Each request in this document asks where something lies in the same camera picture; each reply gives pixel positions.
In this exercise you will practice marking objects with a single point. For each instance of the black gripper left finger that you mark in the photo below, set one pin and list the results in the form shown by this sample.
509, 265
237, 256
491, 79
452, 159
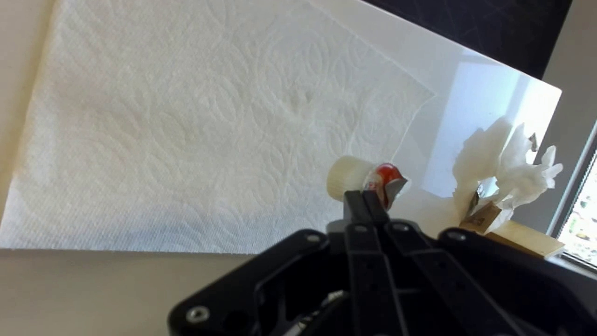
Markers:
366, 280

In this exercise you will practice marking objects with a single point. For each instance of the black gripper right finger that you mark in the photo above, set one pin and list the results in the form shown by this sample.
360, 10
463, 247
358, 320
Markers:
472, 292

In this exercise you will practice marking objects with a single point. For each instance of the brown paper packet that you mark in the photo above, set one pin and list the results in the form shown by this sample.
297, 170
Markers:
481, 217

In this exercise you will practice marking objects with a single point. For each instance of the crumpled white tissue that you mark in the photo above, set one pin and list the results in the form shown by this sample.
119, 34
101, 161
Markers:
504, 155

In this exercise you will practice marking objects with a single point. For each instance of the white paper napkin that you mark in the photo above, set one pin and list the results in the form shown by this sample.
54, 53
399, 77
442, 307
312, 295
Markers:
187, 137

